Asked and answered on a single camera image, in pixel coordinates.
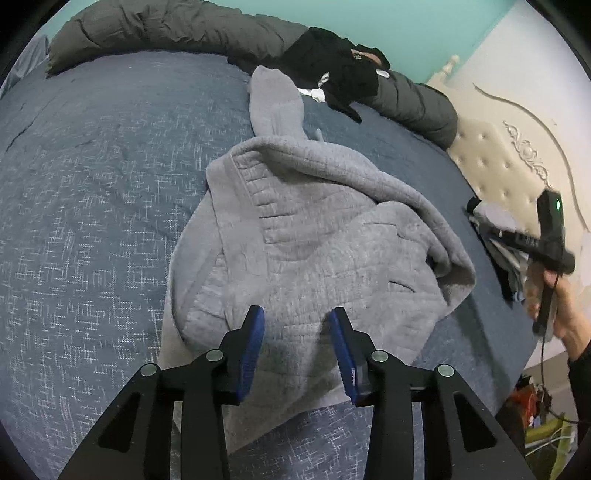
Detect grey fleece pants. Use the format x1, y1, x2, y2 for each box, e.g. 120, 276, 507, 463
159, 65, 477, 455

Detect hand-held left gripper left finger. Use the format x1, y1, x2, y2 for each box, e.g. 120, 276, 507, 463
58, 305, 266, 480

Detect cream tufted headboard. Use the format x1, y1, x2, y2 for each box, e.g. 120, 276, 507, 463
426, 53, 591, 287

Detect bed with blue sheet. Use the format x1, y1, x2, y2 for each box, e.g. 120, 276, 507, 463
0, 44, 541, 480

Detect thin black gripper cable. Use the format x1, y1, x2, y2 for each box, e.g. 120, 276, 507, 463
538, 272, 580, 428

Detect light grey-blue blanket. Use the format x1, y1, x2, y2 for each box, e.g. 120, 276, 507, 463
0, 36, 51, 95

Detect pile of black clothes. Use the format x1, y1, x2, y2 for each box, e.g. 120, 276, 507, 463
281, 27, 391, 124

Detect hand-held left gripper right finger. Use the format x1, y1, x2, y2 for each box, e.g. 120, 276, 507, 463
328, 307, 536, 480

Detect small white cloth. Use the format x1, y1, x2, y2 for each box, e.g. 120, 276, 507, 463
298, 71, 334, 103

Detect person's right forearm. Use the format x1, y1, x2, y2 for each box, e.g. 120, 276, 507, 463
567, 339, 591, 444

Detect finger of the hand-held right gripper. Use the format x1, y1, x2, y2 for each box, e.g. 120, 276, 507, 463
484, 223, 542, 254

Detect green bag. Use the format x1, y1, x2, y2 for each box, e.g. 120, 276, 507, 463
524, 413, 578, 462

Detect rolled dark grey duvet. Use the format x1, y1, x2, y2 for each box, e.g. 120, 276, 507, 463
45, 0, 459, 149

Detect person's right hand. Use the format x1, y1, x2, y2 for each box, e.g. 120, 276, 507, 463
526, 269, 591, 361

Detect stack of folded clothes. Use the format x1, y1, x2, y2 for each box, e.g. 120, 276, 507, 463
465, 196, 542, 303

